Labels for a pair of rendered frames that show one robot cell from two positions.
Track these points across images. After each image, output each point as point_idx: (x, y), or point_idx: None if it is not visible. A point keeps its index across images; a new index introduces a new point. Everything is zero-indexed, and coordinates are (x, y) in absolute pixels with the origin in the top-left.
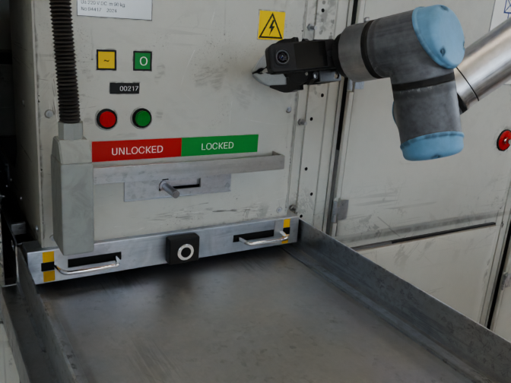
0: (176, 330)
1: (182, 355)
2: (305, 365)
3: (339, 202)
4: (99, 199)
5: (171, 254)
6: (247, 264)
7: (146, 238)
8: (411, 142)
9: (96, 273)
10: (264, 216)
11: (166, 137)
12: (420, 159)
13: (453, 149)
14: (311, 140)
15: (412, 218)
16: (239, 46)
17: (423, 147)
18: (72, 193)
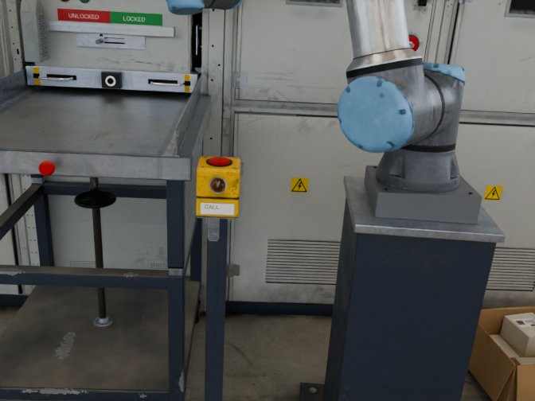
0: (68, 107)
1: (54, 111)
2: (101, 122)
3: (240, 73)
4: (64, 42)
5: (102, 81)
6: (154, 98)
7: (90, 70)
8: (165, 0)
9: (62, 86)
10: (172, 71)
11: (100, 9)
12: (170, 10)
13: (181, 3)
14: (215, 25)
15: (312, 98)
16: None
17: (168, 1)
18: (26, 27)
